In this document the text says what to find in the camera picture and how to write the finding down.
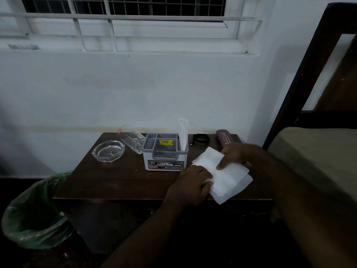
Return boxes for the person's left hand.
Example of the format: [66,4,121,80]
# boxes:
[164,165,214,207]

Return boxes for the white folded napkins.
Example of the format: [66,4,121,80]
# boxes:
[177,118,189,152]

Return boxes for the person's left forearm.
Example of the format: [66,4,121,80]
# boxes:
[100,199,193,268]

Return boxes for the clear glass ashtray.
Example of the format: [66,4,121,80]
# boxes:
[92,140,125,163]

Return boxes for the white paper napkin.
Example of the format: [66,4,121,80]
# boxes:
[210,173,253,205]
[192,147,250,197]

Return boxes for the purple spectacle case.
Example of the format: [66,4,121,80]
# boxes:
[216,129,234,151]

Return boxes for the person's right hand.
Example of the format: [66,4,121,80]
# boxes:
[216,142,265,176]

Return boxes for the grey white plastic organizer box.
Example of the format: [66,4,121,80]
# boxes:
[141,133,189,172]

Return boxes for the person's right forearm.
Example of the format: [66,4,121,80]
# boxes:
[245,149,357,268]

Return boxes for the dark wooden table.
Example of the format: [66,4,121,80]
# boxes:
[52,132,275,254]

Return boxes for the beige mattress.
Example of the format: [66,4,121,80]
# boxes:
[267,127,357,204]

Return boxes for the dark wooden bed frame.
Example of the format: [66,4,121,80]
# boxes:
[262,2,357,151]

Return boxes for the clear plastic container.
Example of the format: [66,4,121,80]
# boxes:
[118,125,146,155]

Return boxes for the green lined trash bin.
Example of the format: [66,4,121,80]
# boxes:
[1,172,75,250]

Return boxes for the white barred window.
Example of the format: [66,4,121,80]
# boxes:
[0,0,263,55]

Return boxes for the black coiled cable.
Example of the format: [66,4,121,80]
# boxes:
[190,133,210,146]

